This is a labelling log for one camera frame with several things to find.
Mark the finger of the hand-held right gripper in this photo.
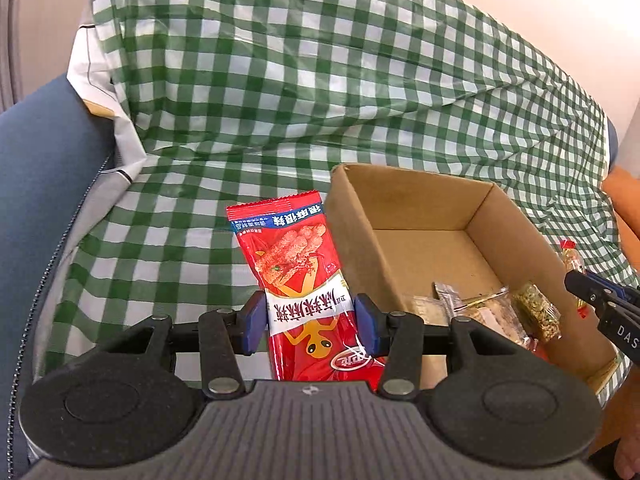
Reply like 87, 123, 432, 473
564, 269, 640, 311

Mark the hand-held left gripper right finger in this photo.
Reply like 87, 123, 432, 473
355, 294, 523, 401

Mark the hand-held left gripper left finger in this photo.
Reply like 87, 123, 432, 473
97, 290, 268, 397

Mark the small red packet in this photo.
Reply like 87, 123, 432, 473
559, 239, 591, 318

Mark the clear bag of seed brittle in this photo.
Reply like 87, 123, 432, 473
511, 281, 562, 343

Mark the white rice cracker packet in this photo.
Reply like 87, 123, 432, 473
412, 294, 451, 327

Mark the long red snack packet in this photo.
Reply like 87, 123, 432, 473
226, 189, 388, 393

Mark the silver clear packet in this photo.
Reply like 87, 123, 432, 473
432, 281, 473, 318

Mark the cardboard box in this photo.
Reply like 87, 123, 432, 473
325, 162, 621, 393

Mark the clear bag of cookies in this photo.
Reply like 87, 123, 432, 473
457, 286, 548, 361

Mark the orange cushion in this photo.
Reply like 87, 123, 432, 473
600, 164, 640, 261

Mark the blue sofa armrest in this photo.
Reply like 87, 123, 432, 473
604, 119, 620, 173

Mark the green checkered cloth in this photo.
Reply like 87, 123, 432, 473
42, 0, 640, 406

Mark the white cloth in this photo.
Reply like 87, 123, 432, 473
66, 25, 148, 186

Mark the grey curtain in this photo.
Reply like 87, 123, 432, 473
0, 0, 31, 111

